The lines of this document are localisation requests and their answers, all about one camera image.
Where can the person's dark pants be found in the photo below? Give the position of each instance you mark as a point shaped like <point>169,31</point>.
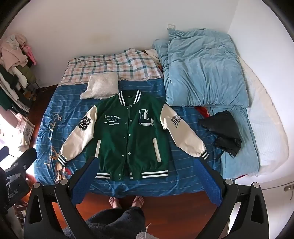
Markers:
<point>114,224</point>

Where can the white quilted mattress pad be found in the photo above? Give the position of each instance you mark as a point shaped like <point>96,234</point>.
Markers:
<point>266,128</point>

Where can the plaid quilt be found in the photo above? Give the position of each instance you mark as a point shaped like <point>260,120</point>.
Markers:
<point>137,66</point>

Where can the metal wall fitting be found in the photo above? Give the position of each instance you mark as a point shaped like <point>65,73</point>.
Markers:
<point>289,188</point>

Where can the person's foot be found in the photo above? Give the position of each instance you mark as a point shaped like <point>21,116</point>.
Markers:
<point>137,201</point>
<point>114,202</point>

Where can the heap of hanging clothes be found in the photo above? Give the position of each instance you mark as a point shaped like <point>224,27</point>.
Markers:
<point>13,69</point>

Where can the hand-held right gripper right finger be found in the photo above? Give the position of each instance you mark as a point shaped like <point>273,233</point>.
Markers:
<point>207,182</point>

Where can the light blue blanket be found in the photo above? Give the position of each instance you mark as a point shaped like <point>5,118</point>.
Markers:
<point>245,156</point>

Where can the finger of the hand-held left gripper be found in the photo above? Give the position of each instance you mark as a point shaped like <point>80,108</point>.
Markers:
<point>24,157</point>

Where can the person's right foot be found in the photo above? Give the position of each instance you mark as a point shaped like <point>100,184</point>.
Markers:
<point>137,201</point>

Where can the white fluffy cloth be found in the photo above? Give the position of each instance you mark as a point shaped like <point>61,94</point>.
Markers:
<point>102,86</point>

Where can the blue striped bedsheet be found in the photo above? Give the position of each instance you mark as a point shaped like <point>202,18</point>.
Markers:
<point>69,110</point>

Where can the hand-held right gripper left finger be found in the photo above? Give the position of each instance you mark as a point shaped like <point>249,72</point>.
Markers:
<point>83,182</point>

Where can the printed tote bag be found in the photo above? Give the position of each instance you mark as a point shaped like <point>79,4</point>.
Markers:
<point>25,132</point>

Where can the light blue duvet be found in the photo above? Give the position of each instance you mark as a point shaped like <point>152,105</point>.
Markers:
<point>202,69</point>

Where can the black garment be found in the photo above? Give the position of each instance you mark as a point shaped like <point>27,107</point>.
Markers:
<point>224,131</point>

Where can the red cloth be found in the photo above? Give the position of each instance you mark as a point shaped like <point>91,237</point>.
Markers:
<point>204,112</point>

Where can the green varsity jacket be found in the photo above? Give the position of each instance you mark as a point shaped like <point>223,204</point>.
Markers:
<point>128,137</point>

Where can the white wall outlet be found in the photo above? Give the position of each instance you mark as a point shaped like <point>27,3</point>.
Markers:
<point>171,26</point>

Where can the person's left foot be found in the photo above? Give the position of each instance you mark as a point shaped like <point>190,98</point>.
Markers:
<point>114,202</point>

